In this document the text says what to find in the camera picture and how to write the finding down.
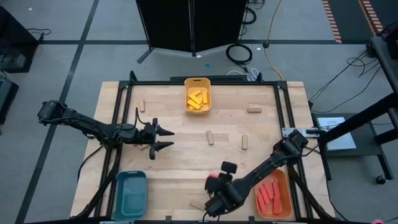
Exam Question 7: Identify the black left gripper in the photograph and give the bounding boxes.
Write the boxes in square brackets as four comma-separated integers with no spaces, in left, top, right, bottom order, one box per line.
[138,117,175,161]

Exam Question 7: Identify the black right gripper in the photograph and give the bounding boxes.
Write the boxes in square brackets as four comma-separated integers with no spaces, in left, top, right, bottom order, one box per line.
[205,174,243,218]

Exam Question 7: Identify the yellow plastic bin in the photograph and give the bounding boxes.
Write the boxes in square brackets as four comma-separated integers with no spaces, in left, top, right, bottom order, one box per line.
[183,77,213,116]

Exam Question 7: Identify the teal plastic bin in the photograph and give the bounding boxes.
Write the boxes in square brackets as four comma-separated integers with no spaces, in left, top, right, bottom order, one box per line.
[111,170,148,221]

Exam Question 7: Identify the orange plastic bin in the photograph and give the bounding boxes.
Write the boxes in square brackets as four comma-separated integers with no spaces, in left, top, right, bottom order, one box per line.
[253,169,293,220]

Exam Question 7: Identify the black folding screen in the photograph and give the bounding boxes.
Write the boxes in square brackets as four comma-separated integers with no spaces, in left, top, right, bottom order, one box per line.
[136,0,249,65]

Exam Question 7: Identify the white paper sheet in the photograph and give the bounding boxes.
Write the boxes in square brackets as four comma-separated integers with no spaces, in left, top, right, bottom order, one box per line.
[316,116,358,152]

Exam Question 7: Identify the black equipment case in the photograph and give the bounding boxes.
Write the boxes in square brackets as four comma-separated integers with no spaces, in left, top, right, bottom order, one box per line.
[0,77,19,125]

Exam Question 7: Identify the black side table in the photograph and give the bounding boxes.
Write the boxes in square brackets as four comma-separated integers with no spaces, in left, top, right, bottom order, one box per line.
[310,111,395,182]

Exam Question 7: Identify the black equipment cabinet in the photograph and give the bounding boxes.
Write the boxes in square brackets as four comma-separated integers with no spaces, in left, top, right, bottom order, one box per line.
[0,6,40,75]

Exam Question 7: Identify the black metal stand beam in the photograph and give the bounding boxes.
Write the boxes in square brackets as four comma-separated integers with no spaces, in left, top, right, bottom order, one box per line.
[323,92,398,144]

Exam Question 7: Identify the red white striped tape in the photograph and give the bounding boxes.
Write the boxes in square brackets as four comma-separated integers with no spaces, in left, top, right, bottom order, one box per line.
[322,0,343,44]
[357,0,384,35]

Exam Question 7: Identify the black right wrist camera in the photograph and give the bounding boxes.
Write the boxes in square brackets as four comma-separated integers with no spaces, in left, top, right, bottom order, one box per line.
[221,161,238,175]

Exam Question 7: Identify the black cable bundle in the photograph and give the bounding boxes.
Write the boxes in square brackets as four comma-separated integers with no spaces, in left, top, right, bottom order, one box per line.
[287,149,335,220]
[74,146,124,220]

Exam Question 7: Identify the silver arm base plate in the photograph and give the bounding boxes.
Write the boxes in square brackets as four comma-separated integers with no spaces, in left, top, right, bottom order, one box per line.
[282,127,320,138]

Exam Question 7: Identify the white cable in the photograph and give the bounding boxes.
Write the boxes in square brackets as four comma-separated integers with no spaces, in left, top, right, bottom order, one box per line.
[226,68,259,82]

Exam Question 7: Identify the black coiled cable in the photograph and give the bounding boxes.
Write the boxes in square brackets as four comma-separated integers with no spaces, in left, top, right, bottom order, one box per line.
[241,0,266,26]
[225,43,253,65]

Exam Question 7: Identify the yellow cable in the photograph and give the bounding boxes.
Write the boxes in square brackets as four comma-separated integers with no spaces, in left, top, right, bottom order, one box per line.
[263,48,284,81]

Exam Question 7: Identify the yellow extension cord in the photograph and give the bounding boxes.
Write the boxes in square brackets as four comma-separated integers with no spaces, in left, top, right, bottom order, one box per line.
[264,0,283,49]

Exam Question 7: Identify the black cable with plug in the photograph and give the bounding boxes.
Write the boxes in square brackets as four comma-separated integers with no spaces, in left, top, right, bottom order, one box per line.
[27,27,52,42]

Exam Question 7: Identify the black loose cables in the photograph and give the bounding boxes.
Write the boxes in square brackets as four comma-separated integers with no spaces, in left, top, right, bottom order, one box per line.
[307,49,384,114]

